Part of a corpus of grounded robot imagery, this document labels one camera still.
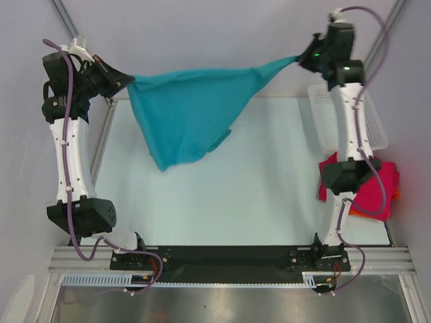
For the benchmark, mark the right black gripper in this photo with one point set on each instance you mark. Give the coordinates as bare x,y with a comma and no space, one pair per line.
303,58

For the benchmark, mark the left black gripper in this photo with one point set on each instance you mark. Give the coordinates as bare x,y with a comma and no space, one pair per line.
116,80

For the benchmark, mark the teal t shirt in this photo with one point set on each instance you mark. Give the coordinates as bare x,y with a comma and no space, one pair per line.
185,115

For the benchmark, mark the white plastic perforated basket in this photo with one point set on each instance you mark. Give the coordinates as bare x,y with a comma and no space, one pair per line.
324,117

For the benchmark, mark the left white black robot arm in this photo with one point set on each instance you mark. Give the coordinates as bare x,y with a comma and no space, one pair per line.
72,82

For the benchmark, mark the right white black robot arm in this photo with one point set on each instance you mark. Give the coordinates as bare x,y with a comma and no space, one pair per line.
346,89

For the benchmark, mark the folded red t shirt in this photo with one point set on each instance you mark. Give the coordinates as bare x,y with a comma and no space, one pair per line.
380,188

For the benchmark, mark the folded orange t shirt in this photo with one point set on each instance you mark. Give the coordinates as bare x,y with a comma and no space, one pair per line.
371,201

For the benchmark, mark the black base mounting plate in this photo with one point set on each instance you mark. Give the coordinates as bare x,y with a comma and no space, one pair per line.
235,262

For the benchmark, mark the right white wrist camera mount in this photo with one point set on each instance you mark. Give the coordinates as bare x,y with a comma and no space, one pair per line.
337,16

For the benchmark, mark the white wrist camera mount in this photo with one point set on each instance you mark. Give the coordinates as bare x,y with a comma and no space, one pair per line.
78,48
337,16

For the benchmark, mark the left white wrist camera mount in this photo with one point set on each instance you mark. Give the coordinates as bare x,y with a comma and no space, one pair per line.
78,48

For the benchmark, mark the left aluminium corner post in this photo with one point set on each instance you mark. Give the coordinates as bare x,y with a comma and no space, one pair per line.
65,19

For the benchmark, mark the aluminium corner post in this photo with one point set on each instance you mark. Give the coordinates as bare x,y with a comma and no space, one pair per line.
65,19
391,20

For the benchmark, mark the right aluminium corner post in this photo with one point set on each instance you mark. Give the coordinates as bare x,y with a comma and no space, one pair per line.
391,20

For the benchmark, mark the white slotted cable duct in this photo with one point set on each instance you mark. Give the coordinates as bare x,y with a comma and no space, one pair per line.
140,280

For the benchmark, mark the aluminium frame rail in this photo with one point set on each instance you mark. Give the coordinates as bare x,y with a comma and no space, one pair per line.
379,261

